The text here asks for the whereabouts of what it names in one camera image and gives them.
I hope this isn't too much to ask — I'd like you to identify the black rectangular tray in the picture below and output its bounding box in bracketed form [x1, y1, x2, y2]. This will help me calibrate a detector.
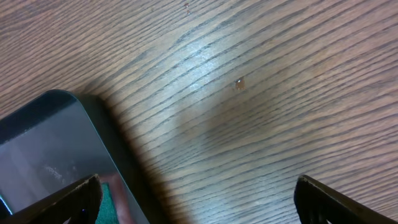
[1, 90, 170, 223]

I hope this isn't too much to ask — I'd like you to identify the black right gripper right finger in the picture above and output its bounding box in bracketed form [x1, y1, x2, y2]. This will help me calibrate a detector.
[294, 175, 397, 224]

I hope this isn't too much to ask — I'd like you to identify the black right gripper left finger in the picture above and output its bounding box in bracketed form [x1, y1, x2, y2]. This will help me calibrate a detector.
[1, 174, 103, 224]

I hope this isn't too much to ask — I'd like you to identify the green and orange sponge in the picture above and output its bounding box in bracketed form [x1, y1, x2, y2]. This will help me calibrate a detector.
[95, 173, 134, 224]

